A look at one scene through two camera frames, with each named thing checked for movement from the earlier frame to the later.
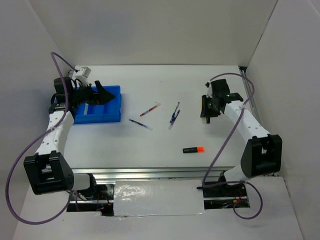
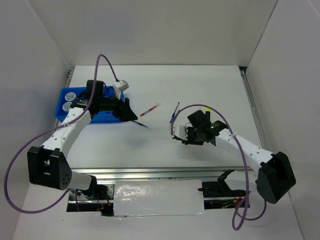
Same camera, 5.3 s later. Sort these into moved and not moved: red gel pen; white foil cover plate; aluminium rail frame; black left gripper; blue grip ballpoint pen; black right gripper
Moved: black left gripper; black right gripper
Not moved: white foil cover plate; blue grip ballpoint pen; red gel pen; aluminium rail frame
